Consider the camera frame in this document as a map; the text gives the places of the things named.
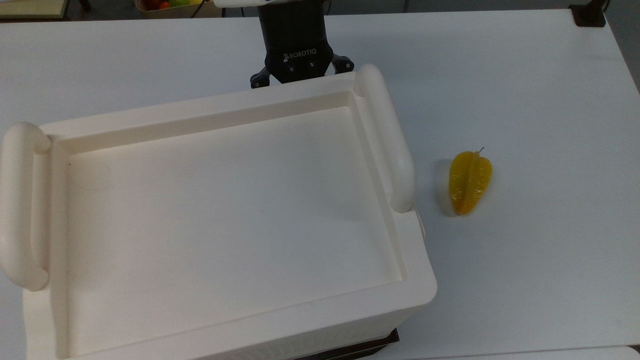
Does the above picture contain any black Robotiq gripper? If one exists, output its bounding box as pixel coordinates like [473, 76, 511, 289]
[249, 0, 355, 90]

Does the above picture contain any bin of toy fruit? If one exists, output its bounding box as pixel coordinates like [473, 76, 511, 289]
[134, 0, 213, 14]

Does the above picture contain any yellow toy star fruit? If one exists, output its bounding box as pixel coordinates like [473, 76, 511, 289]
[448, 147, 494, 216]

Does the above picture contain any pale yellow board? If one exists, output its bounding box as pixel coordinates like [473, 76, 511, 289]
[0, 0, 70, 19]

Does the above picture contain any black stand base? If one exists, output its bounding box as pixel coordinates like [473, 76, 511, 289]
[569, 0, 610, 28]

